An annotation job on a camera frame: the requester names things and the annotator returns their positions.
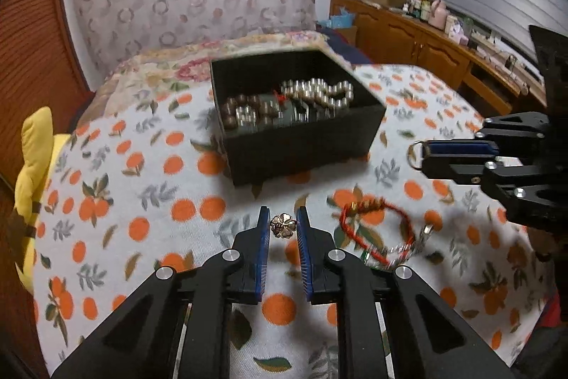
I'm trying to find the red string bracelet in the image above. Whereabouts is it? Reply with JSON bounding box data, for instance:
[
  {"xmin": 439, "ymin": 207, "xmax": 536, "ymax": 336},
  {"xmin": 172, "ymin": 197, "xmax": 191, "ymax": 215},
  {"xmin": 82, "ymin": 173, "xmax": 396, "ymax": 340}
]
[{"xmin": 339, "ymin": 197, "xmax": 435, "ymax": 271}]

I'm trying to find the black jewelry box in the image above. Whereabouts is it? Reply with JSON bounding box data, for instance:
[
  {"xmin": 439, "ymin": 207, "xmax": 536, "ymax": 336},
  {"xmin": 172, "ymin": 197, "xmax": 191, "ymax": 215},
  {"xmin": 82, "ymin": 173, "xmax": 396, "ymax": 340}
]
[{"xmin": 211, "ymin": 50, "xmax": 386, "ymax": 186}]

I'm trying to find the silver striped cuff bangle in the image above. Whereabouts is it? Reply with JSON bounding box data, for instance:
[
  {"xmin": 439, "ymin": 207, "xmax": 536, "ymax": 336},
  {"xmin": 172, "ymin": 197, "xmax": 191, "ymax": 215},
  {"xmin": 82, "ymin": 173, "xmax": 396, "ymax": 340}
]
[{"xmin": 234, "ymin": 96, "xmax": 328, "ymax": 128}]

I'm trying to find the gold flower brooch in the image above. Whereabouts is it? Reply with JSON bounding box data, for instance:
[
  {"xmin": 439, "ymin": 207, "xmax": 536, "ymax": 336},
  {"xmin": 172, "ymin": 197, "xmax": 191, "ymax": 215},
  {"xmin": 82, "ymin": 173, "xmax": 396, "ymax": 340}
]
[{"xmin": 269, "ymin": 212, "xmax": 296, "ymax": 239}]

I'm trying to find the brown wooden bead bracelet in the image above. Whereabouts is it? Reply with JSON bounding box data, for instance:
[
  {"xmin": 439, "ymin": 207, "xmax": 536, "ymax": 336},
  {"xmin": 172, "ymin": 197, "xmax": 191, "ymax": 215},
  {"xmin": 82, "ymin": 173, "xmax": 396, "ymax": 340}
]
[{"xmin": 219, "ymin": 94, "xmax": 268, "ymax": 129}]

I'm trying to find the pink tissue box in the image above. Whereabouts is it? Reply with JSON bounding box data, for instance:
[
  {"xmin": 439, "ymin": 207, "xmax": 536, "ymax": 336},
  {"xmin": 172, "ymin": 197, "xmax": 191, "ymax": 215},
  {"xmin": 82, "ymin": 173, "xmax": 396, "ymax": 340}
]
[{"xmin": 448, "ymin": 22, "xmax": 469, "ymax": 46}]

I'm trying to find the wooden sideboard cabinet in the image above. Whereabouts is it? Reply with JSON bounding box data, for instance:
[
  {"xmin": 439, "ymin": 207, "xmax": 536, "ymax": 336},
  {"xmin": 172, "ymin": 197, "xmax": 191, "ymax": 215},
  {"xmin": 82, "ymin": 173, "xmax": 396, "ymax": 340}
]
[{"xmin": 329, "ymin": 0, "xmax": 546, "ymax": 117}]

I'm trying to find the pink kettle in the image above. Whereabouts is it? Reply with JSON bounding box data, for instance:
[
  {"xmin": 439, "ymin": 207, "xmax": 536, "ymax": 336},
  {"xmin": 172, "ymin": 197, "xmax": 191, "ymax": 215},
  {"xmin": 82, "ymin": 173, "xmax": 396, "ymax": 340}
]
[{"xmin": 428, "ymin": 0, "xmax": 449, "ymax": 31}]

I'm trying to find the orange print tablecloth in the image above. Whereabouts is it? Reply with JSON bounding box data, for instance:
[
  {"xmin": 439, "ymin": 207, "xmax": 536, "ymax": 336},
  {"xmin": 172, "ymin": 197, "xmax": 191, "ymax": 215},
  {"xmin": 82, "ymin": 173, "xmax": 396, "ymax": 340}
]
[{"xmin": 32, "ymin": 65, "xmax": 552, "ymax": 378}]

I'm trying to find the blue tissue paper bag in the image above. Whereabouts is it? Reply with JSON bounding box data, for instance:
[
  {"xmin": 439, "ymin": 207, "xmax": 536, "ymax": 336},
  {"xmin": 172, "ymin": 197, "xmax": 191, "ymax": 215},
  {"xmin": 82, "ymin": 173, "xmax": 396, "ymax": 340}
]
[{"xmin": 317, "ymin": 7, "xmax": 356, "ymax": 29}]

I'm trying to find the yellow plush toy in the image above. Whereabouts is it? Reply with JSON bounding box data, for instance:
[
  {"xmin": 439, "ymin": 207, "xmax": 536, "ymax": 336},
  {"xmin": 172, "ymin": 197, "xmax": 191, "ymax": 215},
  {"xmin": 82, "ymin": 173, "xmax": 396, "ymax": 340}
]
[{"xmin": 9, "ymin": 107, "xmax": 69, "ymax": 294}]

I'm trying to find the floral bed blanket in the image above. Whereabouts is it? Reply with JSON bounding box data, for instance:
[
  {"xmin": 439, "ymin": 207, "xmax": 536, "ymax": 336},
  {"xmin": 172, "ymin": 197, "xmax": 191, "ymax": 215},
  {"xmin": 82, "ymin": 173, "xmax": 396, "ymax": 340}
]
[{"xmin": 72, "ymin": 29, "xmax": 370, "ymax": 134}]

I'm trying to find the wooden louvered wardrobe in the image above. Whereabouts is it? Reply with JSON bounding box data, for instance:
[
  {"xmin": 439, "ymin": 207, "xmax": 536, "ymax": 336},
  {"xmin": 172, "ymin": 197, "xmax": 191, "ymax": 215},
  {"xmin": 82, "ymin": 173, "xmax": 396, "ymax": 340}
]
[{"xmin": 0, "ymin": 0, "xmax": 97, "ymax": 379}]

